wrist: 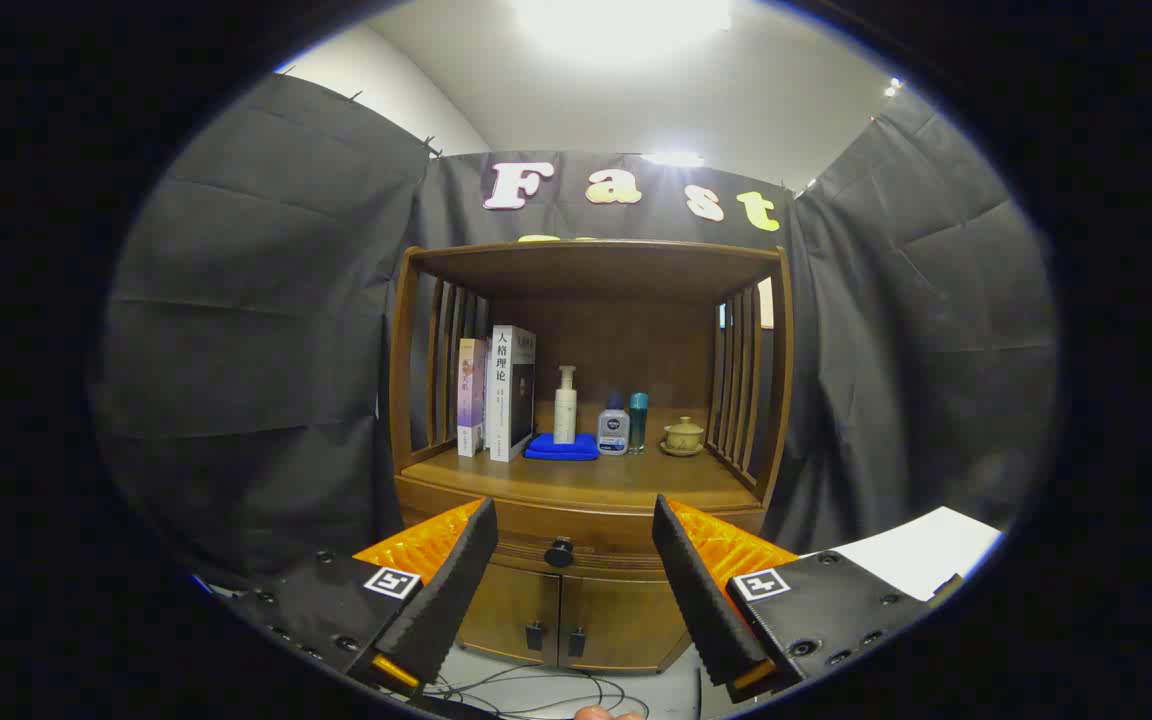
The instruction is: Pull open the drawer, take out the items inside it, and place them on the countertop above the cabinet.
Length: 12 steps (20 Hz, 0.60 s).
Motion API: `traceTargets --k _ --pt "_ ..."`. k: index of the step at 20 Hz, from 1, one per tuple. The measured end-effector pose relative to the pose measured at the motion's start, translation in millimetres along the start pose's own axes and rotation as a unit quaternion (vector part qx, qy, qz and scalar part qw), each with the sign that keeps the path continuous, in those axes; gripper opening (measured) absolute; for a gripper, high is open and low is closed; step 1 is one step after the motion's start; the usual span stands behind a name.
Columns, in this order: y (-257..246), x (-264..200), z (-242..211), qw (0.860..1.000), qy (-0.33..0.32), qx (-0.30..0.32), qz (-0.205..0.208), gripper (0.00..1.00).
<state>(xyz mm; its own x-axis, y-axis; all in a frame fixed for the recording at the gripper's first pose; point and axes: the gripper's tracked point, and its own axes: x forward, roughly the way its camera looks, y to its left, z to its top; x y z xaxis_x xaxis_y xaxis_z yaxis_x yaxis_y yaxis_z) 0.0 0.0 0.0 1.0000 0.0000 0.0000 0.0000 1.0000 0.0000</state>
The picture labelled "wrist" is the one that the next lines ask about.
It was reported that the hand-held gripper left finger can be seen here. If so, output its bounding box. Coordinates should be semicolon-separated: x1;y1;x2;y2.
236;497;499;698

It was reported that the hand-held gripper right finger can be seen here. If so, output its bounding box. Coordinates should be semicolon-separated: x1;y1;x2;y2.
652;494;965;704

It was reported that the wooden drawer with black knob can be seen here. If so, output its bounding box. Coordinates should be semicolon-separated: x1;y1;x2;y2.
396;478;767;581

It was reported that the wooden cabinet door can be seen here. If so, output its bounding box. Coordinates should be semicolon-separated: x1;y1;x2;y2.
456;565;562;666
558;575;692;673

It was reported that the wooden countertop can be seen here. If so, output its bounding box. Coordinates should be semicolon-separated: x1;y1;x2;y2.
401;445;762;513

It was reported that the brown wooden cabinet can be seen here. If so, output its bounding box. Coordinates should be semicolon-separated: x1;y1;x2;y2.
386;238;797;673

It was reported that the beige lidded teacup with saucer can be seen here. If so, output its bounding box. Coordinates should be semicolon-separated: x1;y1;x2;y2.
660;416;706;458

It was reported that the blue folded cloth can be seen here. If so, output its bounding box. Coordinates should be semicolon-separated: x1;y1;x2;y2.
524;432;601;462

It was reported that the white bottle with blue cap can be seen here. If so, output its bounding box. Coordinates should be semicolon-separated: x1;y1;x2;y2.
597;393;631;457

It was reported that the purple book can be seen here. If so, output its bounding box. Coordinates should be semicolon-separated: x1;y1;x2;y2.
457;338;490;458

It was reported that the white book with dark cover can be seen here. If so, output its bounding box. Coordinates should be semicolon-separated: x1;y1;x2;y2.
487;325;538;463

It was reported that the white pump bottle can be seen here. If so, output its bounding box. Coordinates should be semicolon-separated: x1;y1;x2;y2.
553;365;579;445

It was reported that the white flat surface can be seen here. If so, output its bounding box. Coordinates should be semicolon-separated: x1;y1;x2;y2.
801;506;1005;602

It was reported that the black backdrop cloth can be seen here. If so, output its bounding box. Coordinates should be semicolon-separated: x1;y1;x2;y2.
91;72;1062;591

